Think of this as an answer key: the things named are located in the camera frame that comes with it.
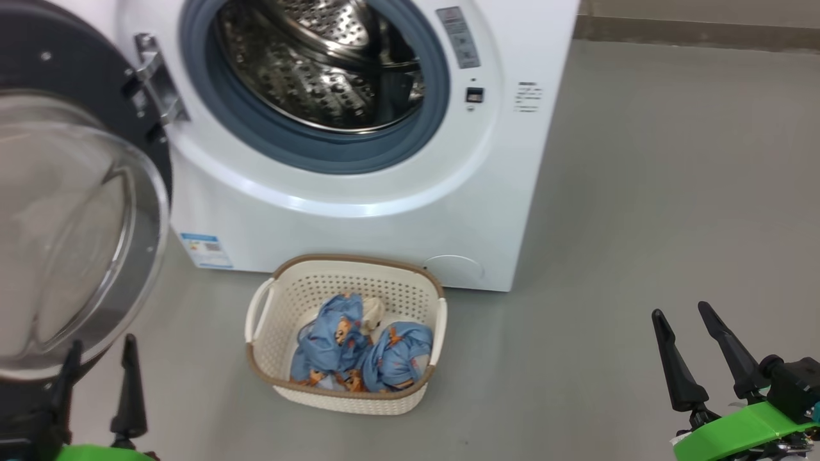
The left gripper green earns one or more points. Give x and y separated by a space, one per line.
102 454

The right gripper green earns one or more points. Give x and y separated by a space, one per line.
743 435

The washing machine glass door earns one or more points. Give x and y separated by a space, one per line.
64 224

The grey rubber door gasket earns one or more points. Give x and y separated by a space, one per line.
256 141

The metal door hinge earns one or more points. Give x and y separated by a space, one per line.
160 83

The white front-load washing machine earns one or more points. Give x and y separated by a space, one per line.
384 224

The black door latch socket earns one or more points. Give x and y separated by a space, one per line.
474 95

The stainless steel washing machine drum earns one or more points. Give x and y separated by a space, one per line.
307 77

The blue energy label sticker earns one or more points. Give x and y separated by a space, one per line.
205 251

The cream perforated laundry basket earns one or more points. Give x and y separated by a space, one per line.
333 282

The round white filter cover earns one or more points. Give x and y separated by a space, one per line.
451 269

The grey instruction label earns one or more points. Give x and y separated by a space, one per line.
458 38

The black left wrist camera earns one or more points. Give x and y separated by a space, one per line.
25 438

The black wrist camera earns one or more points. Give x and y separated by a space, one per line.
25 438
794 384

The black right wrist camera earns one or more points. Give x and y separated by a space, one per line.
794 384

